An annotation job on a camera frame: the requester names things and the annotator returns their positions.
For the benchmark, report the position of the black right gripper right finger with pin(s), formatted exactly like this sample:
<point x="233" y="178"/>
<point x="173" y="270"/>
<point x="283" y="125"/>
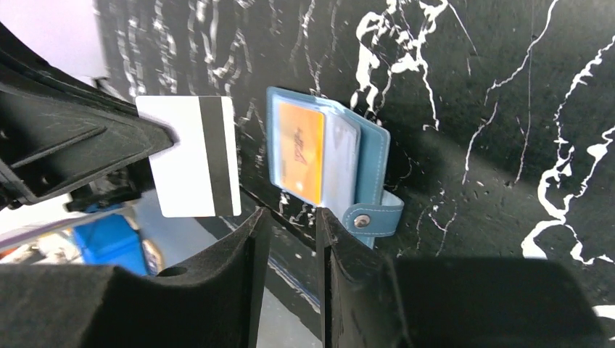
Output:
<point x="367" y="300"/>

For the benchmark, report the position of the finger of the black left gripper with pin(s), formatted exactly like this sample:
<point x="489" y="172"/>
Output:
<point x="59" y="134"/>

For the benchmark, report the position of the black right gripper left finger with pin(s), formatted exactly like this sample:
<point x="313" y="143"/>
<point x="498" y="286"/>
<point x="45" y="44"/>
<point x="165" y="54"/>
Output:
<point x="212" y="299"/>

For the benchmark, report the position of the white credit card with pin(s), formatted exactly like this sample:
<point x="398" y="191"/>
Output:
<point x="340" y="161"/>

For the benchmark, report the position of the white magnetic stripe card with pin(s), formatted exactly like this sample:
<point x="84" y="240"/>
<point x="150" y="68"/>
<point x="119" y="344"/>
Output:
<point x="198" y="176"/>

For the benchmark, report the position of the blue card holder wallet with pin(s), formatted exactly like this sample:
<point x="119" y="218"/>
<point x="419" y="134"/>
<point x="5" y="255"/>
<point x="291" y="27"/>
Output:
<point x="375" y="212"/>

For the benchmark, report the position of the orange credit card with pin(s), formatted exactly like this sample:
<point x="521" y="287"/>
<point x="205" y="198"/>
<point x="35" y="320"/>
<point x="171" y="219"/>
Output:
<point x="301" y="151"/>

